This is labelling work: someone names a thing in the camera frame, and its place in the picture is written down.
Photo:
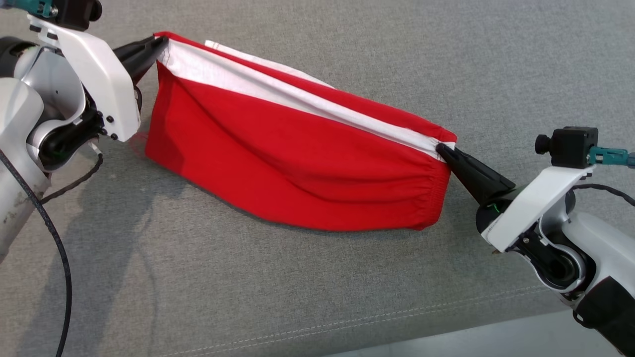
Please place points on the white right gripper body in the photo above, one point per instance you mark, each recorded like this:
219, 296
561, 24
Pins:
536, 203

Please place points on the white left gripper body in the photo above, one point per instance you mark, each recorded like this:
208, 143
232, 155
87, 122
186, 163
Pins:
106, 84

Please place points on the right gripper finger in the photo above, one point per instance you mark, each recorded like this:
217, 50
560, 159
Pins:
471, 186
483, 176

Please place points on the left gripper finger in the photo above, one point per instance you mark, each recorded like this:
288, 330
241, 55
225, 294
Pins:
141, 64
141, 48

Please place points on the red shorts with white stripe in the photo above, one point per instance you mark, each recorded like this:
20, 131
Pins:
297, 168

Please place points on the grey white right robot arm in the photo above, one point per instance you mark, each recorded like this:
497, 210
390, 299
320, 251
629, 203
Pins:
605, 248

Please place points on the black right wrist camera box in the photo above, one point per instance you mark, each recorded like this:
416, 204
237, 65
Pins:
570, 146

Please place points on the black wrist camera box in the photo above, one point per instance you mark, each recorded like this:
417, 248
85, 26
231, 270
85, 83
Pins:
570, 146
77, 12

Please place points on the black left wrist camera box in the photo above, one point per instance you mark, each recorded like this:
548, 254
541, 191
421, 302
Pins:
77, 12

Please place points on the teal right camera connector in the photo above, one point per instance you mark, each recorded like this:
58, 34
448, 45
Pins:
607, 156

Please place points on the teal camera connector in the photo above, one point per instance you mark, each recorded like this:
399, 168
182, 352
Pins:
607, 156
30, 6

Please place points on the teal left camera connector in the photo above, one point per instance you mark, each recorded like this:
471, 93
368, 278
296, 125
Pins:
30, 6

